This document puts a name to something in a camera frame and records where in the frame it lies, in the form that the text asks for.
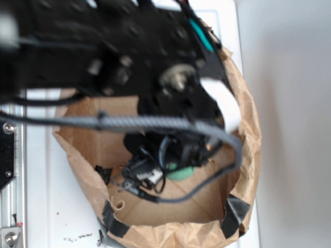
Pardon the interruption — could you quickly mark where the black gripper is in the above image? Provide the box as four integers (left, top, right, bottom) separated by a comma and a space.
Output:
113, 131, 222, 194

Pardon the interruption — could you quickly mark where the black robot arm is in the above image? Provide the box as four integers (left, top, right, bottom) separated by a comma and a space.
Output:
1, 1, 229, 194

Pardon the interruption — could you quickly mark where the teal cloth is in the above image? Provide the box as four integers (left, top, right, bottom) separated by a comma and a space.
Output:
167, 163, 194, 181

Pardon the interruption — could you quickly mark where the brown paper bag basket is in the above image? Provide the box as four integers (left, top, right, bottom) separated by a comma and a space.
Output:
51, 18, 262, 248

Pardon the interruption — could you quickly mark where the black mounting plate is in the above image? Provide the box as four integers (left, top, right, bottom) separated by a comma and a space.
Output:
1, 121, 15, 191

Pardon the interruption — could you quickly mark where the grey braided cable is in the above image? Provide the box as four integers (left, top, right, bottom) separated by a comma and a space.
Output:
0, 111, 244, 205

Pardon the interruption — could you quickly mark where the aluminium extrusion rail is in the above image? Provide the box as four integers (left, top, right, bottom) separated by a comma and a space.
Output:
0, 87, 28, 248

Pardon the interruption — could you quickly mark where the metal corner bracket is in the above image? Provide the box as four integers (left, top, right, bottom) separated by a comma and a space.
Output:
1, 226, 23, 248

